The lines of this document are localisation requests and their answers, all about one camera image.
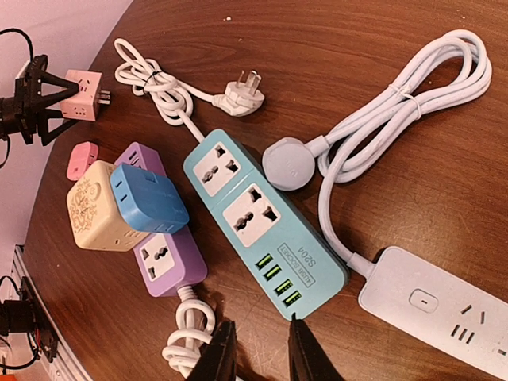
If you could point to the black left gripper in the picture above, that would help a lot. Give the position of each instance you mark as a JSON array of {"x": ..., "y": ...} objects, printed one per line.
[{"x": 12, "y": 107}]

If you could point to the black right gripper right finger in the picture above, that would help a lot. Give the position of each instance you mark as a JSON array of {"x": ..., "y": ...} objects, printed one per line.
[{"x": 307, "y": 359}]

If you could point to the pink cube socket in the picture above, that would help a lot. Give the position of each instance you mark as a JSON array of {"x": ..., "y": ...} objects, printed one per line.
[{"x": 85, "y": 105}]

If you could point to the grey-blue power strip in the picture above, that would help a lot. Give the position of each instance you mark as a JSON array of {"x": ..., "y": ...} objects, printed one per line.
[{"x": 439, "y": 309}]

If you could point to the purple power strip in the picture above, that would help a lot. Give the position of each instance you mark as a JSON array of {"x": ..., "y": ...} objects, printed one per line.
[{"x": 166, "y": 262}]

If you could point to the blue plug adapter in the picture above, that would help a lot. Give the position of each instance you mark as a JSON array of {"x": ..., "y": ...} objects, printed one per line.
[{"x": 148, "y": 202}]

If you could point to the pink charger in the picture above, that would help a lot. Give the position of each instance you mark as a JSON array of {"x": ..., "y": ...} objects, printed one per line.
[{"x": 82, "y": 156}]

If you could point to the teal power strip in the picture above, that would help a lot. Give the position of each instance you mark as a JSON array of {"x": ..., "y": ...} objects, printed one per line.
[{"x": 285, "y": 254}]

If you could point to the beige cube socket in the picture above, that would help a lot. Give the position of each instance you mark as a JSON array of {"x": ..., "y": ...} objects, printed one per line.
[{"x": 96, "y": 222}]

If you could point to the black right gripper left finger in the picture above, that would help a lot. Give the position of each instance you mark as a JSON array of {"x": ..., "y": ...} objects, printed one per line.
[{"x": 218, "y": 362}]

